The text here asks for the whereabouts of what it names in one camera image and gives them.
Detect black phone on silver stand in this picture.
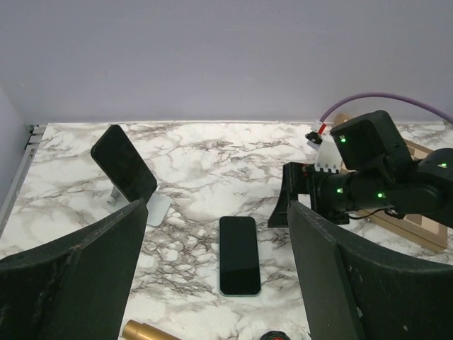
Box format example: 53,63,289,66
91,125,157,202

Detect black red knob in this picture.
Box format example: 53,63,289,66
260,330,290,340

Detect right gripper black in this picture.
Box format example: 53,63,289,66
268,162,319,227

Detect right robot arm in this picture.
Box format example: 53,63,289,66
268,110,452,228

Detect teal smartphone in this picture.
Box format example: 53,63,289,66
219,216,261,297

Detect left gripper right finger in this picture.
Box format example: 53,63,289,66
287,201,452,339

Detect silver phone stand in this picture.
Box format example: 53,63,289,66
107,187,172,227

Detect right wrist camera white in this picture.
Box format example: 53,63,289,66
305,120,343,174

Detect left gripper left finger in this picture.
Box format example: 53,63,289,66
1,200,148,339

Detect wooden chessboard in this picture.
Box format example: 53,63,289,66
332,113,449,253

